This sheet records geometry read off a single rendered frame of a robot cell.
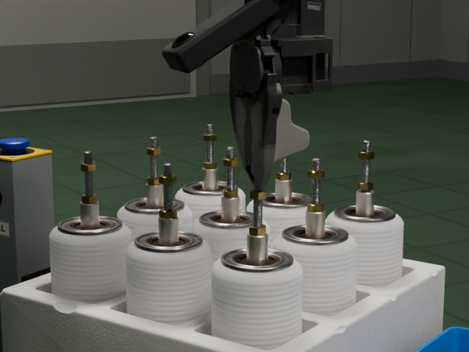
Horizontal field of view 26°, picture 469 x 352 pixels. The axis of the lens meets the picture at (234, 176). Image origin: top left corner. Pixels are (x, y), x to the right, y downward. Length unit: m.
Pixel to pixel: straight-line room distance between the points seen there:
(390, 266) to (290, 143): 0.28
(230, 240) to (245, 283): 0.16
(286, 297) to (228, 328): 0.07
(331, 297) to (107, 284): 0.26
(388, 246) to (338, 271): 0.12
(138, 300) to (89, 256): 0.09
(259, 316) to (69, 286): 0.26
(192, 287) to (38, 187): 0.31
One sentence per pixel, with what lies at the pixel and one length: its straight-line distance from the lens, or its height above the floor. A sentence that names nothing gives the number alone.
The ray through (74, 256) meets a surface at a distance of 1.17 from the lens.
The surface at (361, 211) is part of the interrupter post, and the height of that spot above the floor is 0.26.
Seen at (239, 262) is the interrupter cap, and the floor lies 0.25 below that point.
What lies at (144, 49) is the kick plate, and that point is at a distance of 4.00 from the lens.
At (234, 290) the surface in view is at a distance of 1.03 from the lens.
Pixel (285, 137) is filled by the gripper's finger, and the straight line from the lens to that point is 1.02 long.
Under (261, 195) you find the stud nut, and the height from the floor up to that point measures 0.32.
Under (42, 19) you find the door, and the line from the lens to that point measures 3.84.
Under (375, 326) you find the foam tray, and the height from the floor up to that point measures 0.16.
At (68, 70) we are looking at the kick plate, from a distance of 3.88.
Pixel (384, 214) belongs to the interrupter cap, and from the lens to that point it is 1.26.
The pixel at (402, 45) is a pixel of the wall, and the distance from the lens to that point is 4.76.
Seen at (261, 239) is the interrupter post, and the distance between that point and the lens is 1.04.
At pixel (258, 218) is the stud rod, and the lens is 1.04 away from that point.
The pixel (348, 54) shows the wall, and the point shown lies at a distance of 4.58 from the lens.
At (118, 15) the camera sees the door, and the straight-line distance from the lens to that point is 3.95.
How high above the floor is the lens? 0.56
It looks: 12 degrees down
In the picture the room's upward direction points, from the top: straight up
